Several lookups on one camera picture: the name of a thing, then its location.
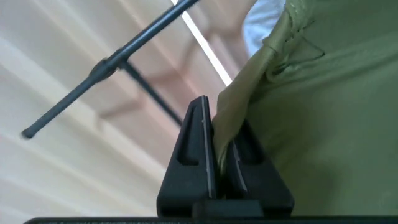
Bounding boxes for green garment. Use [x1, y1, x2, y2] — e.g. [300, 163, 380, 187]
[212, 0, 398, 217]

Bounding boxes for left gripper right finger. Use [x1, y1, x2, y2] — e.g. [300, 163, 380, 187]
[222, 119, 295, 218]

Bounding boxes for pale grey shorts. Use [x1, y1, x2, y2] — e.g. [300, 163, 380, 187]
[241, 0, 287, 58]

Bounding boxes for black clothes rack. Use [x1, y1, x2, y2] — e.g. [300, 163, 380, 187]
[21, 0, 200, 140]

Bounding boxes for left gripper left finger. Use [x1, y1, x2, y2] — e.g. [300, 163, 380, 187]
[156, 95, 218, 218]

